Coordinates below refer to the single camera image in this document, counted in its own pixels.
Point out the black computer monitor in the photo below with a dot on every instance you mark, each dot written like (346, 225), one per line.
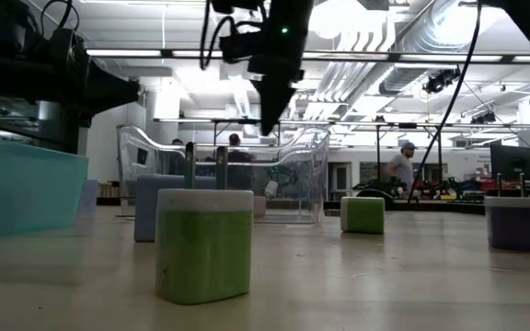
(513, 163)

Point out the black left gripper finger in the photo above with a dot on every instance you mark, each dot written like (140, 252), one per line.
(108, 94)

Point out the black ceiling spotlight cluster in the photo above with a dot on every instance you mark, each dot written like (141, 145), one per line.
(435, 84)

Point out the person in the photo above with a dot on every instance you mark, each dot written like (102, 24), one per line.
(403, 167)
(176, 158)
(239, 158)

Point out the ceiling light rail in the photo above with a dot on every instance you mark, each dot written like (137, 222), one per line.
(122, 53)

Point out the purple white wall charger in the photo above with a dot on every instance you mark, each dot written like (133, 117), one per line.
(515, 227)

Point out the green white wall charger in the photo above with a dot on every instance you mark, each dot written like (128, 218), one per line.
(364, 216)
(203, 253)

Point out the blue multiport USB charger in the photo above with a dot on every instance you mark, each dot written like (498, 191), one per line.
(146, 207)

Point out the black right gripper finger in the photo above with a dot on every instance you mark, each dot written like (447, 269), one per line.
(274, 101)

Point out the small blue plug charger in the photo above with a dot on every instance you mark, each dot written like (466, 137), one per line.
(88, 197)

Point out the clear plastic bin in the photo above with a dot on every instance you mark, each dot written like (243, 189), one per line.
(302, 156)

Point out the teal translucent plastic tray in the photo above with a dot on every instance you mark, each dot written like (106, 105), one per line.
(26, 188)

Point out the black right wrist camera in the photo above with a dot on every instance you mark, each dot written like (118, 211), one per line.
(242, 46)

